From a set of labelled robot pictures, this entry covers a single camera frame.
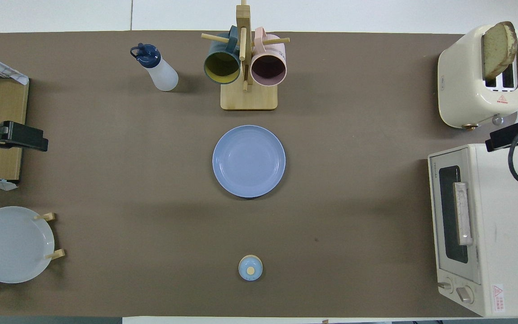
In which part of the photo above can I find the grey plate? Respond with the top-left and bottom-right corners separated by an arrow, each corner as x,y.
0,206 -> 55,284

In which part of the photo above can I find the cream two-slot toaster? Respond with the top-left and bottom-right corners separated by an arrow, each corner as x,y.
437,24 -> 518,131

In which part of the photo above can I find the brown table mat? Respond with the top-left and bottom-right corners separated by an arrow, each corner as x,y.
0,31 -> 518,318

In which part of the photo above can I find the blue dinner plate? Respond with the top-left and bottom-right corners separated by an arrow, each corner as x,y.
212,125 -> 286,198

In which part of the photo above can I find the wooden shelf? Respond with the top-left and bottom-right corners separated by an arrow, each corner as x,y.
0,58 -> 30,181

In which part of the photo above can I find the white toaster oven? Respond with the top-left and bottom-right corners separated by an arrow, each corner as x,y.
428,143 -> 518,318

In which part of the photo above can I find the small blue wooden knob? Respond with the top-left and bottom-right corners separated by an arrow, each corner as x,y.
238,255 -> 263,282

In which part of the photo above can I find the pink ribbed mug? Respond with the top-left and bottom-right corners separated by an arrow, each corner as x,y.
250,27 -> 287,87

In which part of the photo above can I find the squeeze bottle with navy cap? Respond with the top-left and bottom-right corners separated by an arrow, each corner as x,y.
130,43 -> 179,92

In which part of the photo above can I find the wooden mug tree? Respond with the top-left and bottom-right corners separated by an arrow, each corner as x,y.
201,0 -> 290,111

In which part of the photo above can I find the toasted bread slice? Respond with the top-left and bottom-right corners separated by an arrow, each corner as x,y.
482,21 -> 518,81

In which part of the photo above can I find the wooden plate rack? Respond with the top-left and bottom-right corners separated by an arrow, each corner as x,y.
0,212 -> 66,283

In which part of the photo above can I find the dark teal mug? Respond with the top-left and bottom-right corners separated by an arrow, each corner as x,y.
203,25 -> 241,85

